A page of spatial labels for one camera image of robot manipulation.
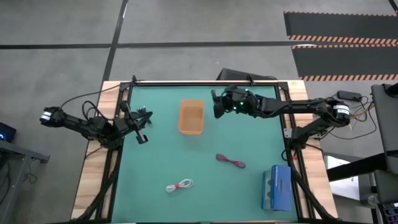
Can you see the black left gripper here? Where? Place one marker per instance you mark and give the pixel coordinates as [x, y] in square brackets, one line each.
[133, 123]

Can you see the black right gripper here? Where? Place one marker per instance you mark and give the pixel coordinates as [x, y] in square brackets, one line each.
[237, 102]

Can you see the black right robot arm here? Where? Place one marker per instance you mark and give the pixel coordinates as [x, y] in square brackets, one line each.
[295, 107]

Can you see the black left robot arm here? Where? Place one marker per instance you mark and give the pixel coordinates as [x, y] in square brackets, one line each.
[77, 123]

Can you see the orange translucent plastic bin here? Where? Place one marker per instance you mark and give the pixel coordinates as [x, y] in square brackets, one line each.
[191, 116]

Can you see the black angled panel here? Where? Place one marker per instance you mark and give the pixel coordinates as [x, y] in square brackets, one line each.
[239, 74]

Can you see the green table mat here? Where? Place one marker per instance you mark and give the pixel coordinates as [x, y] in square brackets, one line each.
[199, 193]

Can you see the blue plastic box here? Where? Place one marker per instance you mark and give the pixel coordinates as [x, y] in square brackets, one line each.
[278, 188]

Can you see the black power adapter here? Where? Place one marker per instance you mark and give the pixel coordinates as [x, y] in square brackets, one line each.
[349, 95]

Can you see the black hazard-striped floor mat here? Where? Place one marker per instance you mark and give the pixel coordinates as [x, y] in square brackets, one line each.
[345, 60]
[339, 26]

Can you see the grey metal desk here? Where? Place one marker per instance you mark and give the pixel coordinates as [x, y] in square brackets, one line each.
[15, 155]

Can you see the black device with blue light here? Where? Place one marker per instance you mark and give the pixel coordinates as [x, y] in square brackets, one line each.
[7, 132]

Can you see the white floor sheet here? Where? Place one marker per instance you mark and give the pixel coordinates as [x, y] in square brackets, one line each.
[342, 188]

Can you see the black diagonal bar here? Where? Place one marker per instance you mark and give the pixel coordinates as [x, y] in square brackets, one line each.
[354, 168]

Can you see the grey cabinet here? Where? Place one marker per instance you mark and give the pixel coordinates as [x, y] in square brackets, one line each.
[387, 124]

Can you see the dark control box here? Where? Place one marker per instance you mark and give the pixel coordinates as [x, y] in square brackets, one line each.
[388, 213]

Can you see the black clamp mount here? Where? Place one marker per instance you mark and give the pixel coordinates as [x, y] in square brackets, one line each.
[250, 79]
[134, 78]

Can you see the black metal table frame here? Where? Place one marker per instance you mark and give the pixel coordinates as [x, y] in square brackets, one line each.
[284, 93]

